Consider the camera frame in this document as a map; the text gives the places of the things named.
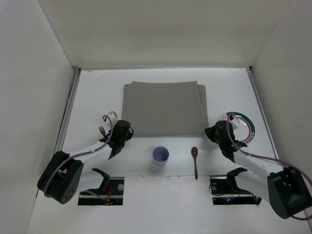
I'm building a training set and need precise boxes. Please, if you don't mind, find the grey cloth placemat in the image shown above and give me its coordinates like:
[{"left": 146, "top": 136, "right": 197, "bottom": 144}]
[{"left": 122, "top": 81, "right": 209, "bottom": 137}]

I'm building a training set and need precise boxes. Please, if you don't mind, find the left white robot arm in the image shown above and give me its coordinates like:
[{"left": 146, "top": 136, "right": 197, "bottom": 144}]
[{"left": 37, "top": 117, "right": 134, "bottom": 204}]

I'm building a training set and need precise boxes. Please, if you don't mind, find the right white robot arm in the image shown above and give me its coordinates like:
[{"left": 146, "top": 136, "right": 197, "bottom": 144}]
[{"left": 205, "top": 120, "right": 312, "bottom": 219}]

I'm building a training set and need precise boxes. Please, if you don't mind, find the brown wooden fork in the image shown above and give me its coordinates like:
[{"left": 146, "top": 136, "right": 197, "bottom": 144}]
[{"left": 98, "top": 126, "right": 106, "bottom": 137}]

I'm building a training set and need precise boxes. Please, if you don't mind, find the brown wooden spoon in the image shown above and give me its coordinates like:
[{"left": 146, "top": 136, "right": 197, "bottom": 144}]
[{"left": 191, "top": 147, "right": 198, "bottom": 180}]

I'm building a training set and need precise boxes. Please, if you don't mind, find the white plate green rim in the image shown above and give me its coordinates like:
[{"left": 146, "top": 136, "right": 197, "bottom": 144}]
[{"left": 233, "top": 112, "right": 255, "bottom": 144}]

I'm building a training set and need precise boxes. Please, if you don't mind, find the lavender plastic cup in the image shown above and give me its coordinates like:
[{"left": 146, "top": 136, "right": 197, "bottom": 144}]
[{"left": 152, "top": 146, "right": 169, "bottom": 166}]

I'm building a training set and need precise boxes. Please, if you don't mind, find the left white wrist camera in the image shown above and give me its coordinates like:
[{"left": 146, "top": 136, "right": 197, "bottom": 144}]
[{"left": 102, "top": 111, "right": 118, "bottom": 122}]

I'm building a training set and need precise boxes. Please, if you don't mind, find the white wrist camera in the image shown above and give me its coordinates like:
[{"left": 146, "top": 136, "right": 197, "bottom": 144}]
[
  {"left": 102, "top": 111, "right": 118, "bottom": 122},
  {"left": 227, "top": 115, "right": 240, "bottom": 130}
]

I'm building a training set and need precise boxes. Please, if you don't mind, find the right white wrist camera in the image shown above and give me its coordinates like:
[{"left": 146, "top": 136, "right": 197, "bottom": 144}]
[{"left": 227, "top": 115, "right": 240, "bottom": 130}]

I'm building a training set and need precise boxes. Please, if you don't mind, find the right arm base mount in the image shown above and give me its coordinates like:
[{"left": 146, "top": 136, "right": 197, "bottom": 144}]
[{"left": 209, "top": 167, "right": 262, "bottom": 205}]

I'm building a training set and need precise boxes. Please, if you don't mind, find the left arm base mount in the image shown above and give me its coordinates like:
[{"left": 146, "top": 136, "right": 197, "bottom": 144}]
[{"left": 78, "top": 168, "right": 125, "bottom": 206}]

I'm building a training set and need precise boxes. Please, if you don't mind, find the left aluminium table rail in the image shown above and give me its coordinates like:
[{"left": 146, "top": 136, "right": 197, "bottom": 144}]
[{"left": 47, "top": 66, "right": 81, "bottom": 163}]

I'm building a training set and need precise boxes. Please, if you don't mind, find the aluminium table rail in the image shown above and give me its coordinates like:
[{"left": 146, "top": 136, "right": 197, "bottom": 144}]
[
  {"left": 47, "top": 66, "right": 81, "bottom": 163},
  {"left": 246, "top": 67, "right": 279, "bottom": 159}
]

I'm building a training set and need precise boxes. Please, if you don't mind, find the right aluminium table rail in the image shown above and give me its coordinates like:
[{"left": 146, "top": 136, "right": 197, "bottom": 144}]
[{"left": 246, "top": 67, "right": 279, "bottom": 159}]

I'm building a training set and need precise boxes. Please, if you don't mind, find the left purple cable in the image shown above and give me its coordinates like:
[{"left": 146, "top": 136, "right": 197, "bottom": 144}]
[{"left": 43, "top": 116, "right": 115, "bottom": 202}]

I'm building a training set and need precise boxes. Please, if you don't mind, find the purple cable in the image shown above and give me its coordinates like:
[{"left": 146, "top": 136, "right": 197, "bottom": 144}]
[
  {"left": 43, "top": 116, "right": 115, "bottom": 202},
  {"left": 226, "top": 117, "right": 312, "bottom": 221}
]

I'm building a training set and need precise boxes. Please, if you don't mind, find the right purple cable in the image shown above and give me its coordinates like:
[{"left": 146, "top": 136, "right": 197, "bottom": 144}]
[{"left": 226, "top": 117, "right": 312, "bottom": 221}]

